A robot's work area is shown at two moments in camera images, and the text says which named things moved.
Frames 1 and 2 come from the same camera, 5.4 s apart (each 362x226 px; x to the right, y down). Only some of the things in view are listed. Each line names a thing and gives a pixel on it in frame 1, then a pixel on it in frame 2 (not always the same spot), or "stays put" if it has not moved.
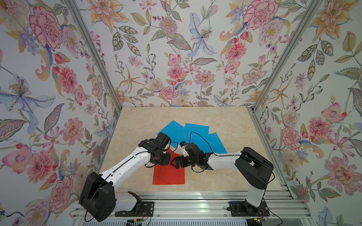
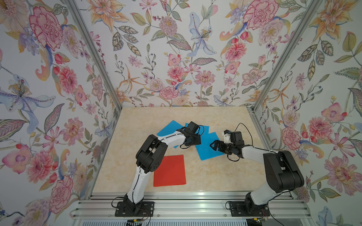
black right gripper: x=177 y=158 to x=220 y=142
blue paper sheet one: x=176 y=132 stays put
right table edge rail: x=269 y=149 stays put
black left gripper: x=167 y=160 to x=197 y=140
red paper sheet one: x=168 y=174 stays put
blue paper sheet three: x=209 y=143 stays put
